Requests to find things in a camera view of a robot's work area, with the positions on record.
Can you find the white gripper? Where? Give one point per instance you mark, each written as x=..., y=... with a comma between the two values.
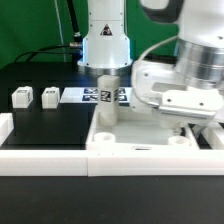
x=159, y=91

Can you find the white square tabletop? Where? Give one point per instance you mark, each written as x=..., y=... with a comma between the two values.
x=136, y=131

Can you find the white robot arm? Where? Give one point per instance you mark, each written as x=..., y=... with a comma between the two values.
x=187, y=34

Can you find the white U-shaped fence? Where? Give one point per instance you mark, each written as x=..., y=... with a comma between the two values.
x=105, y=163

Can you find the white sheet with tags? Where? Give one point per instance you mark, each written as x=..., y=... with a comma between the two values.
x=90, y=95

